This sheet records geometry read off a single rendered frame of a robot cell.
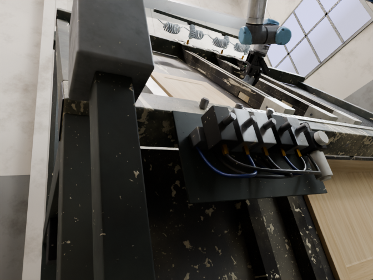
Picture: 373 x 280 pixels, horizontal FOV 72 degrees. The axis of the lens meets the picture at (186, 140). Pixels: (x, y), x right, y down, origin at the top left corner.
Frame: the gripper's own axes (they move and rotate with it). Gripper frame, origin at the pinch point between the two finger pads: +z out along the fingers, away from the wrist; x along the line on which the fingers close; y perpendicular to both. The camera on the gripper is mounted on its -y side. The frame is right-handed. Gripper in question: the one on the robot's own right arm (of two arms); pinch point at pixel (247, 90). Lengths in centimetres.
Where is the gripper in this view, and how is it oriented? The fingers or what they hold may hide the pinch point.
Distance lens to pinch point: 143.2
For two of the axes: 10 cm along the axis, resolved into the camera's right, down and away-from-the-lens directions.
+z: -2.9, 8.6, 4.1
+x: 4.0, 5.0, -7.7
